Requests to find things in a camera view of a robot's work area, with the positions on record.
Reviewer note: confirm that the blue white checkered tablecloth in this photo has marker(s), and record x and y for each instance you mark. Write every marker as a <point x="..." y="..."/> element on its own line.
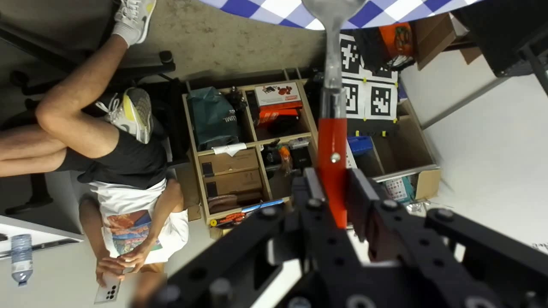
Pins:
<point x="284" y="9"/>

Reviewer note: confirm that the cardboard box with orange pack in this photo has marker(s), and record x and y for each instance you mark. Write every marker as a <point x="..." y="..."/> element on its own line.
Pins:
<point x="421" y="36"/>

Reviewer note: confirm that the cardboard box with cups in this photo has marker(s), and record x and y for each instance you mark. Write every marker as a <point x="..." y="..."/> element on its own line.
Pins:
<point x="411" y="182"/>

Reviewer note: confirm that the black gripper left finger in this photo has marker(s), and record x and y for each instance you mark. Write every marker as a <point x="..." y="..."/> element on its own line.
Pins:
<point x="267" y="245"/>

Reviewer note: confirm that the teal bag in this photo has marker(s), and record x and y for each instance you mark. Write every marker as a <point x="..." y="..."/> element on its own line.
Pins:
<point x="213" y="117"/>

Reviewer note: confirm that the clear water bottle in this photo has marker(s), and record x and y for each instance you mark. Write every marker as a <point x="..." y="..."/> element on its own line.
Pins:
<point x="21" y="259"/>

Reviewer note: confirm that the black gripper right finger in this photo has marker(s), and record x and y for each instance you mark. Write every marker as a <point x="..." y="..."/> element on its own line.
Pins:
<point x="433" y="257"/>

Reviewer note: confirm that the white fiducial tag board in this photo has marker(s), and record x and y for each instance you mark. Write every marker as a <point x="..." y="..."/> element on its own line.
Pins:
<point x="370" y="96"/>

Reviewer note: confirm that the wooden storage shelf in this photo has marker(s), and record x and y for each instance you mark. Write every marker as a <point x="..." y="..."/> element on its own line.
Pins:
<point x="250" y="165"/>

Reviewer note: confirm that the seated person in white shirt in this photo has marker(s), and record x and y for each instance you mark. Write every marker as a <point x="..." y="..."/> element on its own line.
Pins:
<point x="113" y="154"/>

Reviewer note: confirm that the long white desk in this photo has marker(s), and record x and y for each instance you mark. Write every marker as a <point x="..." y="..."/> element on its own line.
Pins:
<point x="45" y="267"/>

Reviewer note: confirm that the white smartphone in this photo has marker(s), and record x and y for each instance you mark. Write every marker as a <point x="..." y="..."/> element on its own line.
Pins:
<point x="106" y="293"/>

